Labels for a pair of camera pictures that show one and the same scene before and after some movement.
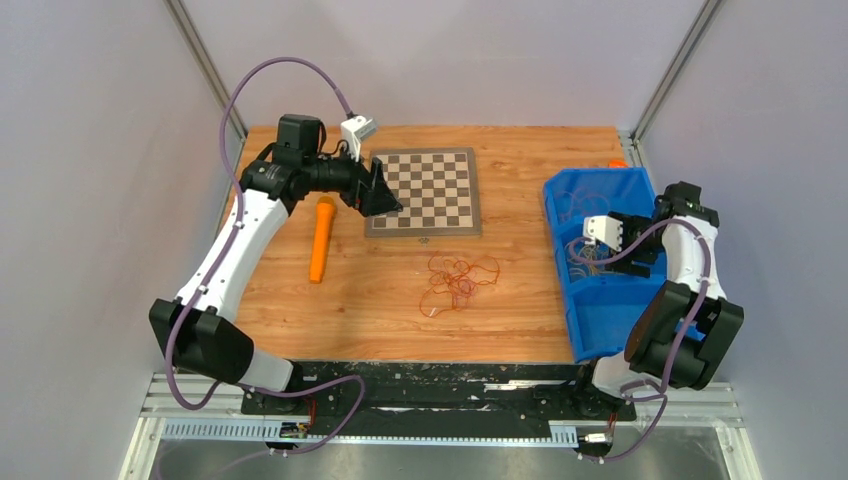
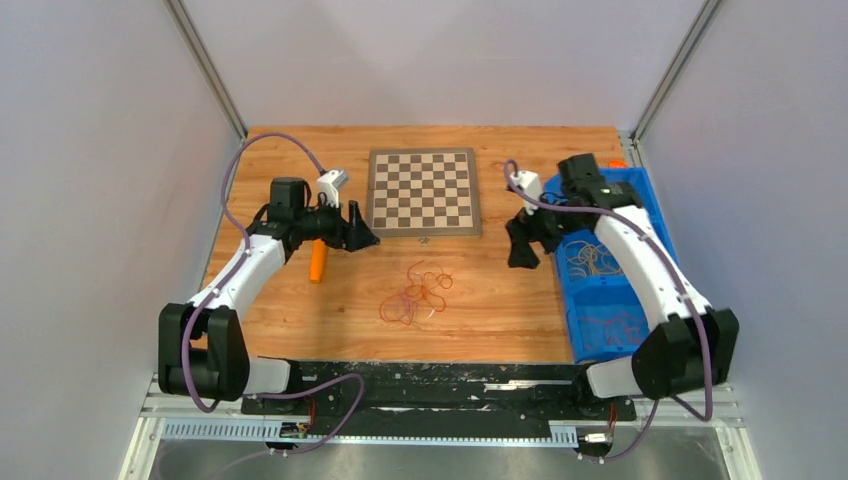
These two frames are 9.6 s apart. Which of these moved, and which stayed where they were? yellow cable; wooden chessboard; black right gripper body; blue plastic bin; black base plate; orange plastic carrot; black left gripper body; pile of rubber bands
Moved: black left gripper body; black right gripper body; pile of rubber bands
Stayed: blue plastic bin; orange plastic carrot; wooden chessboard; yellow cable; black base plate
